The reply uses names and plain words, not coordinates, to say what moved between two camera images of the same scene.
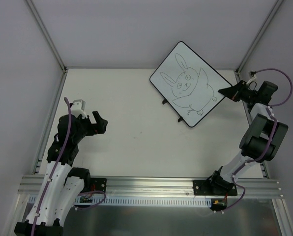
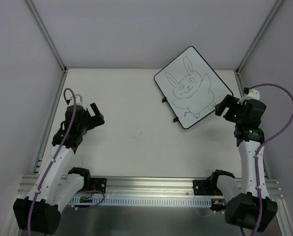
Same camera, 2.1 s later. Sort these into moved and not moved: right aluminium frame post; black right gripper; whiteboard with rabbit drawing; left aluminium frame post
Moved: whiteboard with rabbit drawing; black right gripper
Not moved: left aluminium frame post; right aluminium frame post
